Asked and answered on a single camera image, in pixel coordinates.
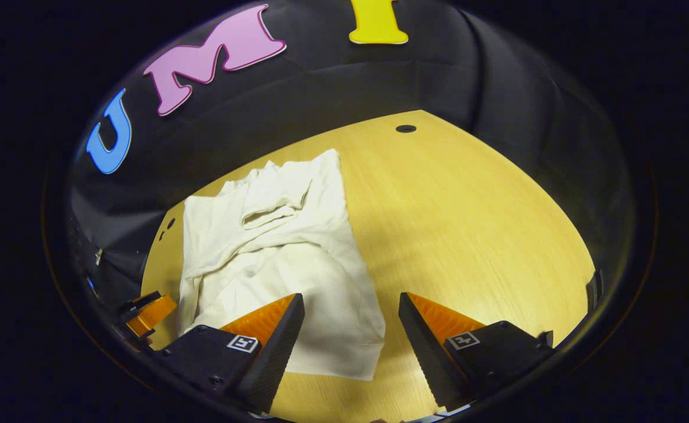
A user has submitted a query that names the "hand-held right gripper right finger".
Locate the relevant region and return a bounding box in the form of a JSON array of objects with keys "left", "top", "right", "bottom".
[{"left": 399, "top": 292, "right": 557, "bottom": 412}]

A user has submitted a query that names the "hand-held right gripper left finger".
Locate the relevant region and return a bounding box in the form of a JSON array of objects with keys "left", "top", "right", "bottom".
[{"left": 150, "top": 293, "right": 306, "bottom": 415}]

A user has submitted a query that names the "cream white sweatshirt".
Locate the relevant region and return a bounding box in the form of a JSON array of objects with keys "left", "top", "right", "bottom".
[{"left": 178, "top": 149, "right": 386, "bottom": 381}]

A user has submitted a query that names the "black backdrop cloth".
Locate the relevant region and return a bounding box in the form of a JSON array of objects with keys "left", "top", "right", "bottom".
[{"left": 65, "top": 0, "right": 636, "bottom": 306}]

